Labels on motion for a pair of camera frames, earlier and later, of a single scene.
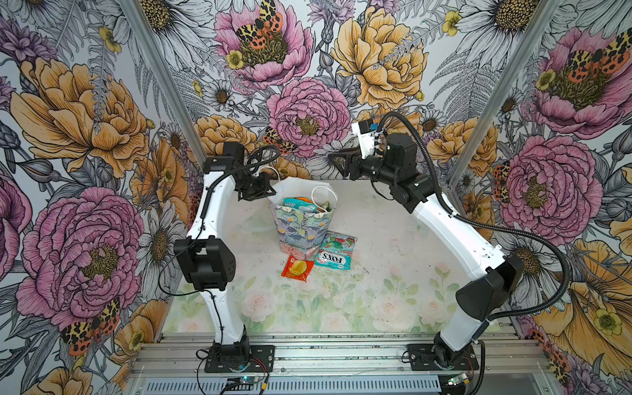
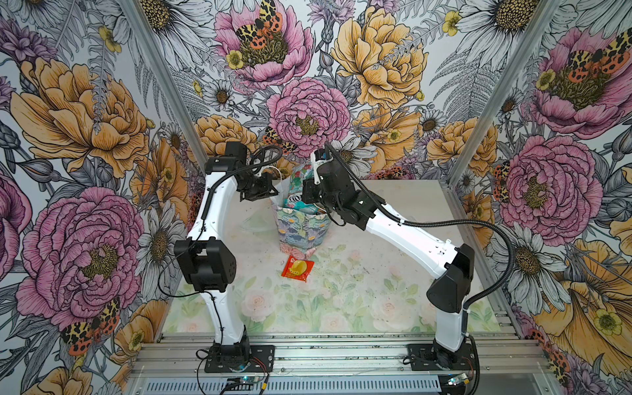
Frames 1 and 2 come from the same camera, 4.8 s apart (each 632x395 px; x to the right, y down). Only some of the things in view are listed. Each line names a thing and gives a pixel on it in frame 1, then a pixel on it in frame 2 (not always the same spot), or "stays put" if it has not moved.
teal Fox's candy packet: [302, 203] stays put
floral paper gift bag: [302, 208] stays put
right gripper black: [353, 158] to [309, 186]
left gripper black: [263, 188] stays put
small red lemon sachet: [297, 269] stays put
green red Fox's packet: [336, 250] to [299, 173]
